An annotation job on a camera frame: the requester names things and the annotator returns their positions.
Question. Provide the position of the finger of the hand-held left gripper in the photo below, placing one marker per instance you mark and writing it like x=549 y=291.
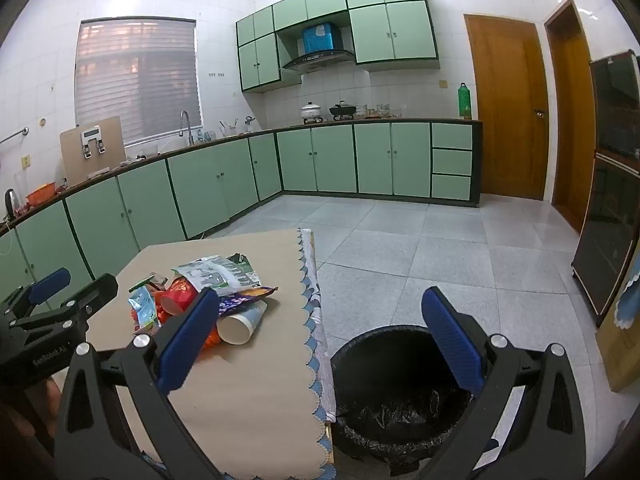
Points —
x=47 y=285
x=95 y=292

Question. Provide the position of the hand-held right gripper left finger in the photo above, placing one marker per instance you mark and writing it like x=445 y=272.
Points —
x=187 y=340

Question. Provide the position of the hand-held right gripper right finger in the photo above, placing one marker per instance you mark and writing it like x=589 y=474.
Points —
x=452 y=340

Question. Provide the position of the large orange foam net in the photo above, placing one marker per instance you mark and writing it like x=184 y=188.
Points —
x=212 y=337

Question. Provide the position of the red paper cup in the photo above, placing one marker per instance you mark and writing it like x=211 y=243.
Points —
x=177 y=299

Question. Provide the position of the light blue wrapper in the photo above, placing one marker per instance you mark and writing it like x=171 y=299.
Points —
x=142 y=307

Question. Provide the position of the small green red wrapper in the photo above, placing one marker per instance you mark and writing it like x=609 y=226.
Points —
x=149 y=282

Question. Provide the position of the white paper cup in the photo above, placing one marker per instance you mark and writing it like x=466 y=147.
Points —
x=245 y=322

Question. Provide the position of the purple snack wrapper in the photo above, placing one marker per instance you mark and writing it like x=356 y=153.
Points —
x=242 y=299

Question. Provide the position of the green white plastic package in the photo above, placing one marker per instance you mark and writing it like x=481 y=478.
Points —
x=215 y=275

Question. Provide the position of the black trash bin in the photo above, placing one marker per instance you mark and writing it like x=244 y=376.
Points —
x=390 y=412

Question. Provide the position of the beige tablecloth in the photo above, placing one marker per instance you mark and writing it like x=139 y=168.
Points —
x=240 y=400

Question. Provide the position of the orange basin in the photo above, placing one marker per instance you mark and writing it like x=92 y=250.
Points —
x=42 y=194

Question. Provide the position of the black curved tap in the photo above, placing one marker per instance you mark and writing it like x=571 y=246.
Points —
x=7 y=202

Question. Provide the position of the floral tablecloth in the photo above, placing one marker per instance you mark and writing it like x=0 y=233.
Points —
x=312 y=260

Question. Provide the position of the cardboard board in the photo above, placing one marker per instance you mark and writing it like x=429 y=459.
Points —
x=115 y=145

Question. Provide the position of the cardboard box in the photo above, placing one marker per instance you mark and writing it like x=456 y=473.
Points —
x=622 y=360

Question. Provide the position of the blue scalloped cloth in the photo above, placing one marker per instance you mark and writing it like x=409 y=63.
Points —
x=631 y=305

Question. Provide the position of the chrome kitchen faucet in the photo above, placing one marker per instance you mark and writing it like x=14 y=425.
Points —
x=187 y=125

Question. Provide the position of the utensil rack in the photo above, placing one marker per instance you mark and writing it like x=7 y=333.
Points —
x=228 y=129

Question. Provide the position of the green base cabinets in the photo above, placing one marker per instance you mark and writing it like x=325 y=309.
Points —
x=340 y=160

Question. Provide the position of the window with blinds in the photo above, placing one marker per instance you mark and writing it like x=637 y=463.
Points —
x=140 y=80

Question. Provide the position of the black glass cabinet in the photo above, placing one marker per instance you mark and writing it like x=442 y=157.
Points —
x=607 y=185

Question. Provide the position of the metal kettle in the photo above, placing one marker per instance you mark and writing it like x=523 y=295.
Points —
x=250 y=124

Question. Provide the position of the green bottle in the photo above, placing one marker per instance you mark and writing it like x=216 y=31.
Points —
x=465 y=102

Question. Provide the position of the row of glass jars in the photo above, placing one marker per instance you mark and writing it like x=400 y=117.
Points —
x=382 y=110

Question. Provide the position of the plain wooden door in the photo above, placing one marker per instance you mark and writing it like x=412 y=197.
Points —
x=572 y=125

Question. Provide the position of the black wok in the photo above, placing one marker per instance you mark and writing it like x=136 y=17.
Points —
x=342 y=110

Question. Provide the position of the white cooking pot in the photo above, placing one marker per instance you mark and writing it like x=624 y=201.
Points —
x=312 y=111

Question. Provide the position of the black range hood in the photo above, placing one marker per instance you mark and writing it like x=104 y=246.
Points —
x=317 y=60

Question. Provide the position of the blue box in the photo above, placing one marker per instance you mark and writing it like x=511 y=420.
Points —
x=321 y=39

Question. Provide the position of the white plastic bracket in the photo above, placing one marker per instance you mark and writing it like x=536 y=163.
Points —
x=93 y=141

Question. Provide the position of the metal wall rail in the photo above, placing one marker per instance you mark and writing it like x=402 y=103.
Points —
x=15 y=135

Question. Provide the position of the green wall cabinets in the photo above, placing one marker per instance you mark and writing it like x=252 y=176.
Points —
x=395 y=30

